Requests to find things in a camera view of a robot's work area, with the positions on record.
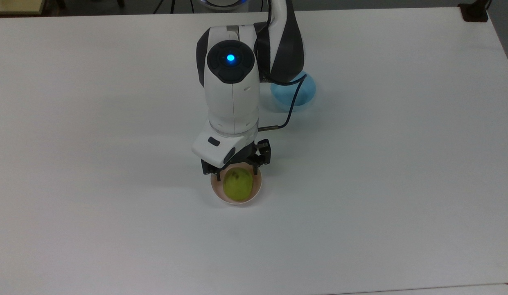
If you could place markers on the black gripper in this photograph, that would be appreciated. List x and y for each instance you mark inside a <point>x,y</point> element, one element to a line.
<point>247,155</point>

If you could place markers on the green pear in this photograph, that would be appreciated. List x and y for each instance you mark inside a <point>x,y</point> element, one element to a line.
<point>237,186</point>

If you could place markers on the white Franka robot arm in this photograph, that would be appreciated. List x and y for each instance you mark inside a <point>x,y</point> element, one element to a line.
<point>233,94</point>

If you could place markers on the pink plastic bowl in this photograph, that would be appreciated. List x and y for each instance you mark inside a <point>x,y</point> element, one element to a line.
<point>215,189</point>

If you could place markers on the blue plastic bowl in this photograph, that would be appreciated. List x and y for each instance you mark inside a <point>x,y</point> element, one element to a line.
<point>305,96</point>

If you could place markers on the black tripod legs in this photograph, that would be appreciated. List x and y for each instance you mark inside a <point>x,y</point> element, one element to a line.
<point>172,5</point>

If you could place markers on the light wooden desk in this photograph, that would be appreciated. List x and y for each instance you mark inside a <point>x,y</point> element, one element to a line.
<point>16,6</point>

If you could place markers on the black camera stand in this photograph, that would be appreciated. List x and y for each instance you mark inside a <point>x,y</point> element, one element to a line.
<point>475,12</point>

